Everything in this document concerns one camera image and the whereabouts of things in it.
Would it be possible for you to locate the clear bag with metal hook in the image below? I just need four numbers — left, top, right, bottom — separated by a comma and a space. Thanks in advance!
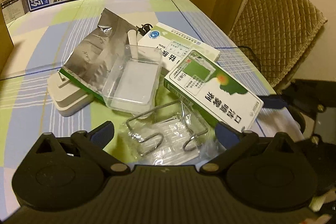
121, 100, 210, 165

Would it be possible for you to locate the green white spray box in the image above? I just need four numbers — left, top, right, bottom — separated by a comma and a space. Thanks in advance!
163, 50, 264, 132

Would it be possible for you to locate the clear plastic tray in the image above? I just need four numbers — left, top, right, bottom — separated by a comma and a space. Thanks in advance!
101, 30, 162, 115

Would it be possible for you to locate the silver foil pouch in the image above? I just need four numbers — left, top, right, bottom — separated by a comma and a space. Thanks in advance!
60, 9, 137, 101

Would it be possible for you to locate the white green capsule box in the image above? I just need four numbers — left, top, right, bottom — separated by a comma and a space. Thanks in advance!
138, 23, 220, 75

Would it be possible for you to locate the white charger block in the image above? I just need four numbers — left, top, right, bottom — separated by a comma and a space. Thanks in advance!
47, 72, 94, 117

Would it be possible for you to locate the quilted brown chair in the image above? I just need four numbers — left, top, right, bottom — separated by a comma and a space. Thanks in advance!
228, 0, 327, 93

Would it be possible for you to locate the checked tablecloth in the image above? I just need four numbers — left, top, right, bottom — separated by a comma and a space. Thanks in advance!
0, 0, 302, 214

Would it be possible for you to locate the brown cardboard box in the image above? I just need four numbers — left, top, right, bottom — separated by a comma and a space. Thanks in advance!
0, 10, 14, 72

